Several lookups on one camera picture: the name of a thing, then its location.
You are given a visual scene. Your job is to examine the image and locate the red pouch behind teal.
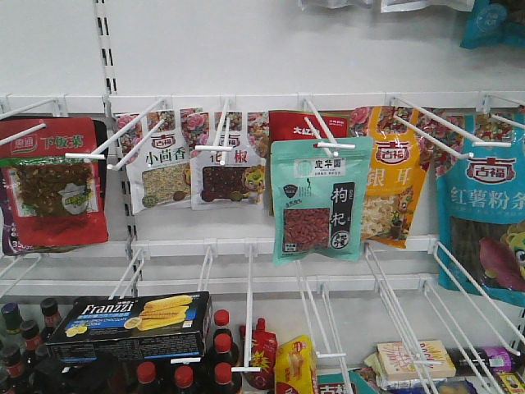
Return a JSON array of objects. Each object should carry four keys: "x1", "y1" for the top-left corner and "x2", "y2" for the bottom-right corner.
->
[{"x1": 267, "y1": 110, "x2": 349, "y2": 217}]

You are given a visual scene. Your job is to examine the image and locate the beige striped snack box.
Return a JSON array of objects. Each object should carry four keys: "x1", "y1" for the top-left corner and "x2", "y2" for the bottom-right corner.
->
[{"x1": 377, "y1": 340, "x2": 456, "y2": 381}]

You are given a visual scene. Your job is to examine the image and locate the red spout sauce pouch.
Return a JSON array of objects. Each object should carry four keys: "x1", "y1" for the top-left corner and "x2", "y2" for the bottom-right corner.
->
[{"x1": 244, "y1": 318, "x2": 278, "y2": 391}]

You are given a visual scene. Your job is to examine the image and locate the red pickled vegetable pouch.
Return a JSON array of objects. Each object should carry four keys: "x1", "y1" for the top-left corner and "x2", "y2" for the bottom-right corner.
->
[{"x1": 0, "y1": 117, "x2": 110, "y2": 249}]

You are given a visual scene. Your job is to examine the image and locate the white peppercorn pouch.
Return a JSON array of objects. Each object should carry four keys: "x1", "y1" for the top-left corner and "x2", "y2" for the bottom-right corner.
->
[{"x1": 180, "y1": 108, "x2": 268, "y2": 210}]

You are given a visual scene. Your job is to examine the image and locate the black Franzzi cookie box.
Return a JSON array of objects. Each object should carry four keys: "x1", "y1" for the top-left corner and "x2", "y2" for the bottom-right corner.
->
[{"x1": 48, "y1": 291, "x2": 212, "y2": 364}]

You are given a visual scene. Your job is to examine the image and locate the blue sweet potato noodle pouch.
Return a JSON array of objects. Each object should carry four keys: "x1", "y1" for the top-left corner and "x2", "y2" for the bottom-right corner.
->
[{"x1": 436, "y1": 112, "x2": 524, "y2": 307}]

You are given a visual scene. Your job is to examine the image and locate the teal goji berry pouch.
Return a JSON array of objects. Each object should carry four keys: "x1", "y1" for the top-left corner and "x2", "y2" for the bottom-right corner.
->
[{"x1": 270, "y1": 136, "x2": 373, "y2": 266}]

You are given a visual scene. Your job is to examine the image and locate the orange white fungus pouch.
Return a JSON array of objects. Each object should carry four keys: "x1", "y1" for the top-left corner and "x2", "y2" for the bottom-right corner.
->
[{"x1": 350, "y1": 106, "x2": 431, "y2": 248}]

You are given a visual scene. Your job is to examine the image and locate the teal pouch upper right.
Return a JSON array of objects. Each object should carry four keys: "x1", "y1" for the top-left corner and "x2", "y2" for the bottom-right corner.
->
[{"x1": 460, "y1": 0, "x2": 524, "y2": 49}]

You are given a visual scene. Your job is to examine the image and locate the white fennel seed pouch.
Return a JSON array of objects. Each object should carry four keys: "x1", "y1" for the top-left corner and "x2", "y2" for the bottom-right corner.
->
[{"x1": 120, "y1": 110, "x2": 191, "y2": 214}]

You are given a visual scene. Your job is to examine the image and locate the yellow snack pouch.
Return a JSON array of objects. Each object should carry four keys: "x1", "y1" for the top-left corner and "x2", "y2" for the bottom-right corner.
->
[{"x1": 274, "y1": 335, "x2": 317, "y2": 394}]

